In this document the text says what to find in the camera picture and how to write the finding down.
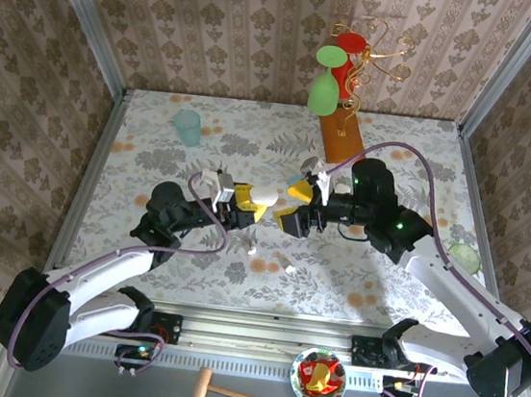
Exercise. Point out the white oval earbuds charging case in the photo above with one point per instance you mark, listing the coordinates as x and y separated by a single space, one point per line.
264 195

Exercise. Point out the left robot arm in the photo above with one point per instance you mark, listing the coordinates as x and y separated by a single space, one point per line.
107 266

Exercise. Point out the teal textured plastic cup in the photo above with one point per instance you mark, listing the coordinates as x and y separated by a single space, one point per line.
188 128

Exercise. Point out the green wine glass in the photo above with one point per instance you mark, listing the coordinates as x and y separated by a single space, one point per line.
324 94

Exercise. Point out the pale green round plate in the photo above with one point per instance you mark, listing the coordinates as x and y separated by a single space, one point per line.
464 254

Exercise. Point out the small black control board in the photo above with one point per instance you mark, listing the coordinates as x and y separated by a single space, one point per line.
135 352
397 385

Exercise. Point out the red snack packet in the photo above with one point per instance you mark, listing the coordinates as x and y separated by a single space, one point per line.
306 369

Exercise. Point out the perforated metal strip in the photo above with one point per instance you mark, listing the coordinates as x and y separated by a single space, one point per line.
235 364

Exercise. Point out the red wine glass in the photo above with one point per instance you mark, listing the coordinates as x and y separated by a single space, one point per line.
350 42

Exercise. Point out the yellow snack packet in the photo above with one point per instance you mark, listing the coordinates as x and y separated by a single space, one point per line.
319 374

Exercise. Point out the wooden mallet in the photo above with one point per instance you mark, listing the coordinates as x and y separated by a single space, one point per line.
202 384

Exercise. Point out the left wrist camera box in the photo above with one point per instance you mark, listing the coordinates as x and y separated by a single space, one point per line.
225 191

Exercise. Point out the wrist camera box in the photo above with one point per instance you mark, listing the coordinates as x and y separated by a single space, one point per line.
225 191
324 181

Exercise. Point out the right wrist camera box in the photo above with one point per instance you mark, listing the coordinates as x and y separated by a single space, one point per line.
324 181

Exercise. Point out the aluminium table side rail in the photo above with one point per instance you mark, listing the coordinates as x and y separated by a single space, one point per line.
477 205
98 158

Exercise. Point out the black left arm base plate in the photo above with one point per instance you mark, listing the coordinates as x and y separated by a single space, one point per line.
167 327

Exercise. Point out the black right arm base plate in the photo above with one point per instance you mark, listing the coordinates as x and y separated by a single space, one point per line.
363 353

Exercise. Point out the aluminium frame post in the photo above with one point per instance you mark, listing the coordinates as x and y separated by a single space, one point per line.
88 17
507 68

